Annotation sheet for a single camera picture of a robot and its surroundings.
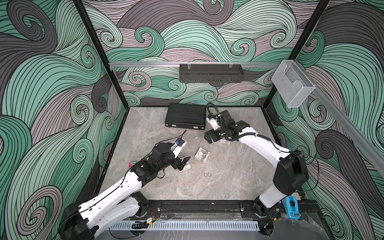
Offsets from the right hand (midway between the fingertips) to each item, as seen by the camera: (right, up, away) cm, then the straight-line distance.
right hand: (210, 134), depth 86 cm
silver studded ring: (-3, -24, -1) cm, 24 cm away
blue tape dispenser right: (+38, -33, -14) cm, 52 cm away
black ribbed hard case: (-14, +11, +26) cm, 32 cm away
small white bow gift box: (-14, -19, -1) cm, 23 cm away
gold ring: (0, -24, -1) cm, 24 cm away
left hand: (-16, -7, -11) cm, 20 cm away
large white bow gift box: (-4, -13, +4) cm, 14 cm away
